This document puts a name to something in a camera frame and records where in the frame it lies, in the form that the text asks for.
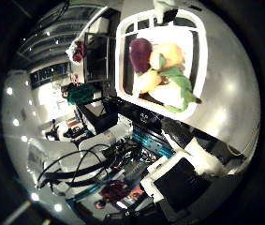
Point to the black shelf rack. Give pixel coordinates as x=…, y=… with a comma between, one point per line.
x=99, y=57

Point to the round orange plush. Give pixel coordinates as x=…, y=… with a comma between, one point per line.
x=169, y=54

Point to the red hanging bag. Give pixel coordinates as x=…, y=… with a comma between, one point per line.
x=77, y=51

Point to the teal metal frame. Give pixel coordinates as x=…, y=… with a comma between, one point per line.
x=150, y=142

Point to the black box with white print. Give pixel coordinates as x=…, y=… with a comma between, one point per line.
x=144, y=117

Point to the person in dark red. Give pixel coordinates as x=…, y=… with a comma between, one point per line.
x=116, y=192

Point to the black cart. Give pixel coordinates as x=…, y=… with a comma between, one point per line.
x=99, y=114

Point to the person in teal shirt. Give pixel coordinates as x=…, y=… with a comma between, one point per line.
x=79, y=93

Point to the white box on rack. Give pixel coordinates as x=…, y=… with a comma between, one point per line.
x=99, y=25

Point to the purple eggplant plush with eyes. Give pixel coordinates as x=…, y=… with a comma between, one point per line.
x=139, y=54

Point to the corn plush with green husk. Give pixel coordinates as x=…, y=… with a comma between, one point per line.
x=175, y=90

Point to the white plastic basket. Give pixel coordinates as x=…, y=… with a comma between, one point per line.
x=200, y=56

